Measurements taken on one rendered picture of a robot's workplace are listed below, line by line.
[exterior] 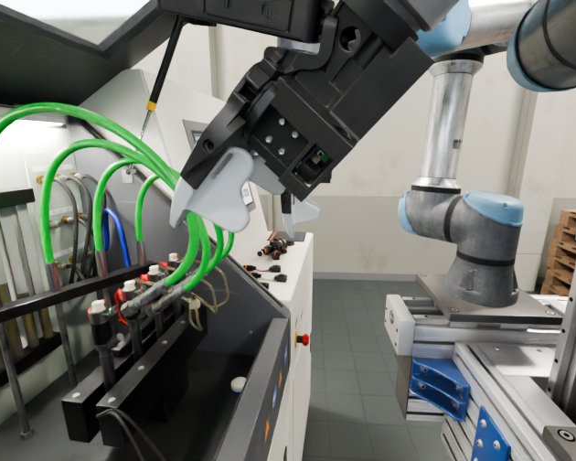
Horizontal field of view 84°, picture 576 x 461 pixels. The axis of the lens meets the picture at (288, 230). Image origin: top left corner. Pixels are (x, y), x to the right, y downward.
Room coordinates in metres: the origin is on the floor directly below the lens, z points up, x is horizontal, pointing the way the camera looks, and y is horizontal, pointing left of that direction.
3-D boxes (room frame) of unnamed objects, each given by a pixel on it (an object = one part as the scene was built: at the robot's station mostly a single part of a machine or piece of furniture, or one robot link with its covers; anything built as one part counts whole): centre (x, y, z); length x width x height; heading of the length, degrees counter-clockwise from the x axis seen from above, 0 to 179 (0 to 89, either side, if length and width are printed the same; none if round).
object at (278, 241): (1.17, 0.04, 1.01); 0.23 x 0.11 x 0.06; 171
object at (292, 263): (1.14, 0.05, 0.96); 0.70 x 0.22 x 0.03; 171
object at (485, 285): (0.70, -0.45, 1.09); 0.15 x 0.15 x 0.10
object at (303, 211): (0.52, -0.02, 1.26); 0.06 x 0.03 x 0.09; 81
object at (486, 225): (0.71, -0.45, 1.20); 0.13 x 0.12 x 0.14; 38
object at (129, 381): (0.59, 0.29, 0.91); 0.34 x 0.10 x 0.15; 171
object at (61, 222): (0.75, 0.53, 1.20); 0.13 x 0.03 x 0.31; 171
